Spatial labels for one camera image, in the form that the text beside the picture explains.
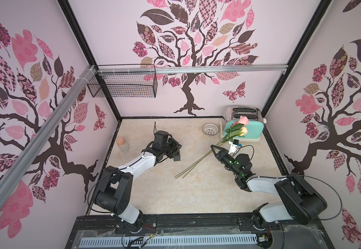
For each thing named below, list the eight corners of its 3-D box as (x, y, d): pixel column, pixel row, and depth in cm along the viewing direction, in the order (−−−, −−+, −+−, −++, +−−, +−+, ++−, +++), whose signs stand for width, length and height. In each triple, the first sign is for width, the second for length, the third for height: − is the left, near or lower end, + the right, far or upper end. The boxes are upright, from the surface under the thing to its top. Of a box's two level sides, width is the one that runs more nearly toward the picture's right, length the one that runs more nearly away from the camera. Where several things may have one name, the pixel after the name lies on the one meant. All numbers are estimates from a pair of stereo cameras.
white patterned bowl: (203, 136, 110) (203, 132, 107) (202, 126, 116) (202, 123, 113) (218, 136, 110) (219, 132, 107) (216, 126, 116) (217, 123, 113)
